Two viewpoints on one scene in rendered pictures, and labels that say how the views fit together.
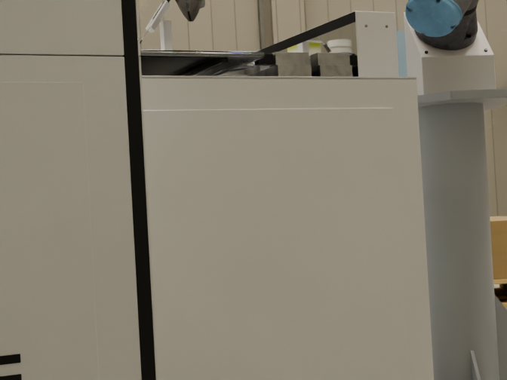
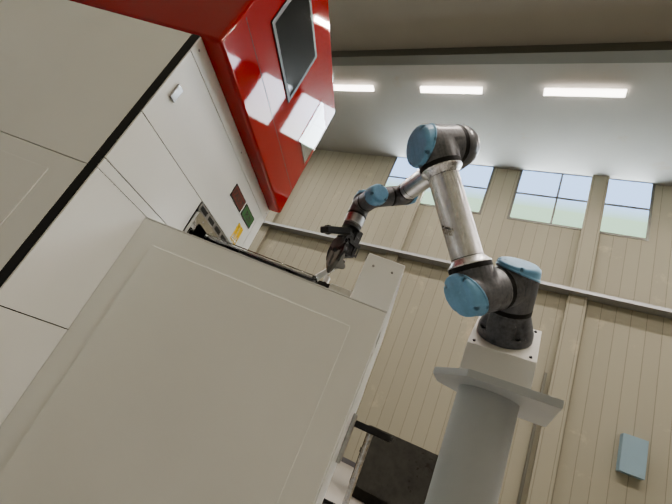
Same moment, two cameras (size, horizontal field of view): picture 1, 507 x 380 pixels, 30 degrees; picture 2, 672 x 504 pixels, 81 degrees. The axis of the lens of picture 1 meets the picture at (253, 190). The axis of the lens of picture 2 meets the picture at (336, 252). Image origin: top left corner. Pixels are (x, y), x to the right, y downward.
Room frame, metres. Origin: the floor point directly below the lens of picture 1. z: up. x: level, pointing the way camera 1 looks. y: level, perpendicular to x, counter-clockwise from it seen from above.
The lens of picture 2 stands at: (1.10, -0.69, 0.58)
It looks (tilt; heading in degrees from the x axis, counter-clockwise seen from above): 21 degrees up; 37
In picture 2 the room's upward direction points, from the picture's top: 25 degrees clockwise
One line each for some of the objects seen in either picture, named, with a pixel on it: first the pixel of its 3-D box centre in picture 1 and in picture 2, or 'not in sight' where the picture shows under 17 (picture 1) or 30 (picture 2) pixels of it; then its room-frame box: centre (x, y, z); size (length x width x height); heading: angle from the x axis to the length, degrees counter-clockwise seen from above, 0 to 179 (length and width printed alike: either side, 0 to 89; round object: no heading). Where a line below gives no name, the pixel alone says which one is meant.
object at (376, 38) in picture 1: (313, 67); (372, 314); (2.13, -0.15, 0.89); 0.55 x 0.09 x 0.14; 24
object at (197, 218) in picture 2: not in sight; (214, 254); (1.94, 0.39, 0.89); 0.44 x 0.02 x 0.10; 24
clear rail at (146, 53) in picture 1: (179, 53); (258, 256); (1.87, 0.13, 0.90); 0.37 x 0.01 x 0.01; 114
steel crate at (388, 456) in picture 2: not in sight; (400, 476); (5.80, 0.75, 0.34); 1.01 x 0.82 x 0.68; 10
